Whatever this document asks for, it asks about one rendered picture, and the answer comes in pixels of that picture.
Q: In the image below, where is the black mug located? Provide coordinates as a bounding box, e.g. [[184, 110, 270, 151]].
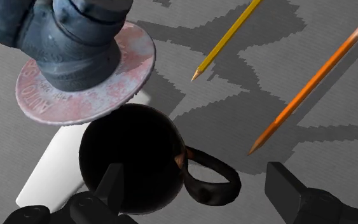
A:
[[78, 103, 242, 216]]

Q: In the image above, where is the orange pencil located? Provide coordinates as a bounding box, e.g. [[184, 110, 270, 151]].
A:
[[247, 19, 358, 156]]

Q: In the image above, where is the white flat rectangular block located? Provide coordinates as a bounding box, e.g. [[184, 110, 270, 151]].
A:
[[15, 90, 151, 214]]

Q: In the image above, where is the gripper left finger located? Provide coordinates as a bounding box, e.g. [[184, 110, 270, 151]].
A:
[[2, 163, 139, 224]]

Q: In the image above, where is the blue figure on pink base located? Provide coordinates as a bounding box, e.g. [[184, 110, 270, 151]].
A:
[[0, 0, 157, 127]]

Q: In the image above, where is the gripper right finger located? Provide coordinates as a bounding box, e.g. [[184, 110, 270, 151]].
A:
[[264, 161, 358, 224]]

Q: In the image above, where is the yellow pencil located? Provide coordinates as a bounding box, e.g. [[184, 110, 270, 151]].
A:
[[191, 0, 264, 82]]

